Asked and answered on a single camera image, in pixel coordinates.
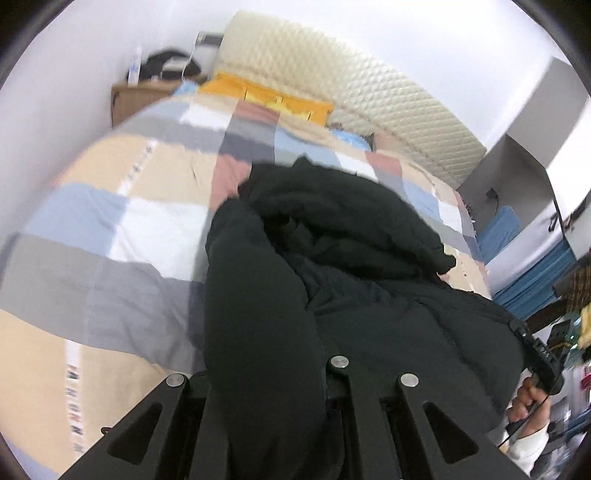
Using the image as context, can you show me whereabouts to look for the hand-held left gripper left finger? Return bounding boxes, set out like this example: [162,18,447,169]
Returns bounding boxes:
[60,371,232,480]

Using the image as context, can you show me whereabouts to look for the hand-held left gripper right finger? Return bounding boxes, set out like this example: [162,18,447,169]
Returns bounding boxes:
[323,355,532,480]

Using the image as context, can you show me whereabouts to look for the black puffer jacket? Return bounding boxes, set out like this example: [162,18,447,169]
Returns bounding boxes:
[203,156,527,480]

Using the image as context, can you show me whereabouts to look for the person's right forearm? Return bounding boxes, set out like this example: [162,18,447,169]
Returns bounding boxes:
[501,422,552,476]

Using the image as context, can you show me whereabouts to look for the person's right hand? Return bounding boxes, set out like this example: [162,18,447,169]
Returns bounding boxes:
[505,375,552,437]

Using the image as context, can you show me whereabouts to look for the yellow object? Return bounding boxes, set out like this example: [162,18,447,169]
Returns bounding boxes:
[577,305,591,347]

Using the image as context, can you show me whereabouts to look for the blue curtain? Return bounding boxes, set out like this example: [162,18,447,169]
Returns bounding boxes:
[494,240,578,319]

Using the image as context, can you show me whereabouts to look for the brown plaid cloth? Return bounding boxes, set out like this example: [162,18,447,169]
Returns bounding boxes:
[554,265,591,309]

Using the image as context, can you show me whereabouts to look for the blue chair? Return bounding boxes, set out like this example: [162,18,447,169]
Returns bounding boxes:
[475,205,520,264]

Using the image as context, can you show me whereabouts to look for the checkered pastel blanket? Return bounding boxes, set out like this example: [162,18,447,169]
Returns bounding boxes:
[0,80,492,476]

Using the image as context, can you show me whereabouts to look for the light blue pillow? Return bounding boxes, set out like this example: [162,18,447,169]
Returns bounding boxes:
[330,128,375,151]

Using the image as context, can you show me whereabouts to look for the wooden nightstand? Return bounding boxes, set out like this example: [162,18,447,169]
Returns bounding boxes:
[111,74,208,129]

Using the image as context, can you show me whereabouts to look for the cream quilted headboard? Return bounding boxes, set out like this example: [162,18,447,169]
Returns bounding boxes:
[212,10,488,188]

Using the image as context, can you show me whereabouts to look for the yellow crown pillow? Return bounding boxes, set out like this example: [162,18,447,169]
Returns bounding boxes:
[198,71,334,125]

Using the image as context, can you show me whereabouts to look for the white plastic bottle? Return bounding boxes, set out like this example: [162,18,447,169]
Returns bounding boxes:
[128,45,143,86]

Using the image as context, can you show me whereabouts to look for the black bag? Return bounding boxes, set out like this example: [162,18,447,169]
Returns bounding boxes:
[140,48,204,81]

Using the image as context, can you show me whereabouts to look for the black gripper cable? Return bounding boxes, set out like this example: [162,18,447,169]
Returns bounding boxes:
[496,388,552,448]

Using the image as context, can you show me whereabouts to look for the grey wall cabinet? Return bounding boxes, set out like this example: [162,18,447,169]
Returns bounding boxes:
[457,55,591,259]

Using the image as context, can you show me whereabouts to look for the white charging cable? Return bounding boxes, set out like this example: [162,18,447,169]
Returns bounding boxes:
[181,34,200,79]

